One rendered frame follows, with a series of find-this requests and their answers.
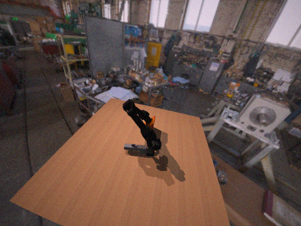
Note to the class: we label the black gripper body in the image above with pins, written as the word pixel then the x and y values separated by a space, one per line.
pixel 149 151

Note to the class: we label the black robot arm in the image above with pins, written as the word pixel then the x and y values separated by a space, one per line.
pixel 146 132

